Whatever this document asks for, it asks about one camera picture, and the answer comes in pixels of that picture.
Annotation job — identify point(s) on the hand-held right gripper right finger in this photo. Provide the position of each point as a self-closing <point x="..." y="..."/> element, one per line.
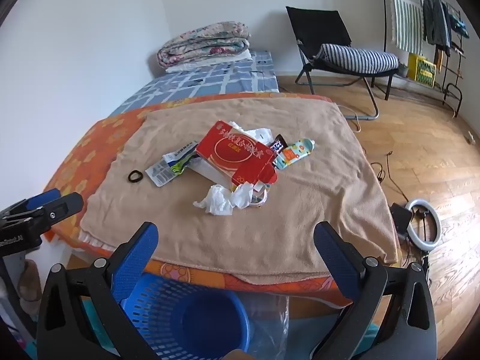
<point x="337" y="262"/>

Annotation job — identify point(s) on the dark chocolate bar wrapper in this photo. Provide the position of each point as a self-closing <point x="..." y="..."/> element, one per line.
<point x="278" y="144"/>

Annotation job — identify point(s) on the folded white sheet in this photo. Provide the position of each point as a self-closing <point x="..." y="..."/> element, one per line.
<point x="180" y="69"/>

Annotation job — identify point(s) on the teal garment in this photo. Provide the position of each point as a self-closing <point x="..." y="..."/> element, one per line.
<point x="459" y="26"/>

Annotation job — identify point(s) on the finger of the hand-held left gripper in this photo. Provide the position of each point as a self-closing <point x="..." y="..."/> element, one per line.
<point x="45" y="197"/>
<point x="63" y="204"/>

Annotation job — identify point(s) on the black device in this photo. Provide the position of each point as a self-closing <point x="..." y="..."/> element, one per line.
<point x="400" y="219"/>

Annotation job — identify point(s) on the green white torn wrapper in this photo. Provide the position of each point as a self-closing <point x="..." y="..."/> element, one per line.
<point x="180" y="153"/>

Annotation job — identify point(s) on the teal mat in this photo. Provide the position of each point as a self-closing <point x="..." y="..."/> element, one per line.
<point x="369" y="335"/>

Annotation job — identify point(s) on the black clothes rack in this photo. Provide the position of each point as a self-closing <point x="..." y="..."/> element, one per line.
<point x="384" y="15"/>

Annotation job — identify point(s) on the dark jacket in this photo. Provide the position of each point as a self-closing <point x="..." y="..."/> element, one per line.
<point x="435" y="22"/>

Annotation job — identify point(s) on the striped cushion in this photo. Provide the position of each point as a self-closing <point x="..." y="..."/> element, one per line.
<point x="356" y="58"/>

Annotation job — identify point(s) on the white plastic packet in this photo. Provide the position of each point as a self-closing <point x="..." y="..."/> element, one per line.
<point x="260" y="135"/>

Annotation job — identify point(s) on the blue plastic basket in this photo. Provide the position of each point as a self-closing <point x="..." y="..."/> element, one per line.
<point x="168" y="300"/>

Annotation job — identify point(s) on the colourful teal orange tube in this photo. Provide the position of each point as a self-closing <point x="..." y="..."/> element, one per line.
<point x="296" y="153"/>

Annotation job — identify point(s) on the clear plastic bag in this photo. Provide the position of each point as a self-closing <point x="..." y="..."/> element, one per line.
<point x="270" y="326"/>

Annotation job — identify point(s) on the blue checked bed sheet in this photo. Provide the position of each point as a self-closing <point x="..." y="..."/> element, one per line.
<point x="210" y="78"/>

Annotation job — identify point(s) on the black folding chair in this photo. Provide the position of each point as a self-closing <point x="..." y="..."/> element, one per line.
<point x="318" y="26"/>

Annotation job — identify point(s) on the white wristband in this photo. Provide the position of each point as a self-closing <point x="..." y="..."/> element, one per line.
<point x="262" y="200"/>

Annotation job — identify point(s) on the orange floral blanket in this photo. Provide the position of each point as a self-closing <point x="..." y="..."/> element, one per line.
<point x="93" y="138"/>

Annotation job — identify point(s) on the red cardboard box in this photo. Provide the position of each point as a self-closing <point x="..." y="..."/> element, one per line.
<point x="232" y="150"/>

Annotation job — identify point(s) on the tan blanket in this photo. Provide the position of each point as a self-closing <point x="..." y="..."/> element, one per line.
<point x="300" y="195"/>

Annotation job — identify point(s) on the yellow crate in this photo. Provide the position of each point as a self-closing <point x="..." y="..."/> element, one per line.
<point x="422" y="69"/>

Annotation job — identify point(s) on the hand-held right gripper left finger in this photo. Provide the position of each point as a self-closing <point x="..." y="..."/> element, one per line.
<point x="135" y="262"/>

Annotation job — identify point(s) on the green striped towel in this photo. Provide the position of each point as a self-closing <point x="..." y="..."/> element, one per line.
<point x="407" y="18"/>

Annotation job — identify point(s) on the folded floral quilt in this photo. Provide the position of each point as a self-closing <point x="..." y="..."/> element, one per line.
<point x="202" y="43"/>

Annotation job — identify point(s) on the crumpled white tissue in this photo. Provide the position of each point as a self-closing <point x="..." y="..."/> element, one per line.
<point x="221" y="200"/>

